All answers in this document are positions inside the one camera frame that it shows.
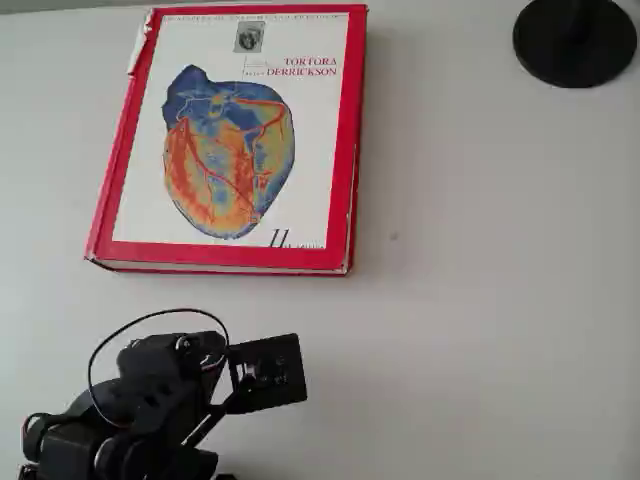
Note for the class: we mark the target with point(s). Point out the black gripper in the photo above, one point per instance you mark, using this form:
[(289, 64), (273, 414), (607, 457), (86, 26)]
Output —
[(186, 348)]

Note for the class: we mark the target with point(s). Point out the black round stand base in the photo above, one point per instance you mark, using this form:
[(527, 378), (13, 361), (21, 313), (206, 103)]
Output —
[(575, 50)]

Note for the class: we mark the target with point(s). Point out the red anatomy textbook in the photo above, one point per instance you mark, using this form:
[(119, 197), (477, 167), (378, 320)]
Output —
[(230, 150)]

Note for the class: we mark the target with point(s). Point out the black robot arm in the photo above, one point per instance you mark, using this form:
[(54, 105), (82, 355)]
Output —
[(150, 390)]

